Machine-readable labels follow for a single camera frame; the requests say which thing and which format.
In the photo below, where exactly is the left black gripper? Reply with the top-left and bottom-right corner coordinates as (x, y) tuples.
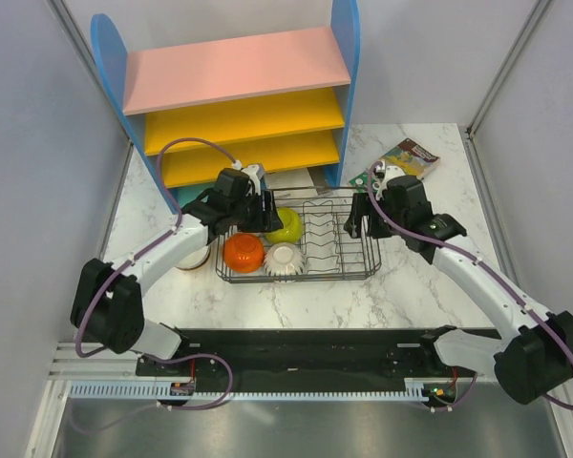
(229, 189), (283, 233)

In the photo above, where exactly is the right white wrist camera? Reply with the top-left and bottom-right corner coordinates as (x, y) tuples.
(371, 161), (405, 192)

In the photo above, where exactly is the grey wire dish rack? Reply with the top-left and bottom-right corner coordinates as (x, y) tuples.
(214, 186), (381, 284)

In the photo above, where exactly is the purple cable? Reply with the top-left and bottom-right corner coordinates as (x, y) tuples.
(366, 160), (573, 411)
(74, 136), (244, 430)

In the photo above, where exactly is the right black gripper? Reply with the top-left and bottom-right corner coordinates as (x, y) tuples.
(343, 192), (408, 239)

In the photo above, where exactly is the lime green bowl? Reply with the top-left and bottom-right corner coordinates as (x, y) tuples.
(265, 207), (304, 244)

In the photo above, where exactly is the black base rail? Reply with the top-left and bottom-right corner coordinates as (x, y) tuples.
(136, 328), (473, 393)

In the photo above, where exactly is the green cover booklet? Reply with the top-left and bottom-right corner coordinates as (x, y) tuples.
(349, 171), (373, 193)

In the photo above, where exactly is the orange bowl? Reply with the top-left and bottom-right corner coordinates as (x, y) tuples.
(223, 233), (265, 274)

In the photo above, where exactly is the teal folder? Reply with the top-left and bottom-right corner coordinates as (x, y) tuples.
(175, 183), (211, 207)

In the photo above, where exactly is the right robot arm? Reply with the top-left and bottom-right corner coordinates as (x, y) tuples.
(344, 167), (573, 410)

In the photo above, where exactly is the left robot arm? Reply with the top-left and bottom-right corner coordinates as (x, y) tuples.
(71, 164), (283, 375)

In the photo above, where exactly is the white teal leaf bowl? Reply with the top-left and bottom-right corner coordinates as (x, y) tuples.
(264, 242), (306, 277)

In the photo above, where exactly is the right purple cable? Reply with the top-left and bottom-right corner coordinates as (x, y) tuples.
(366, 160), (573, 411)

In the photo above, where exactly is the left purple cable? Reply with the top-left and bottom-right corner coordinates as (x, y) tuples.
(74, 136), (244, 430)

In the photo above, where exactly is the white grey manual booklet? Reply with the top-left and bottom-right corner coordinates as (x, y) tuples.
(265, 167), (330, 198)

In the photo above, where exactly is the white cable duct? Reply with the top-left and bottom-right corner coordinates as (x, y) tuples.
(68, 381), (439, 403)

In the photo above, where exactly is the yellow cover paperback book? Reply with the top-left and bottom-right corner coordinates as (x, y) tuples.
(381, 138), (440, 179)

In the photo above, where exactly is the colourful wooden shelf unit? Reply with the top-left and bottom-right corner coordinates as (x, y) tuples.
(90, 1), (361, 202)

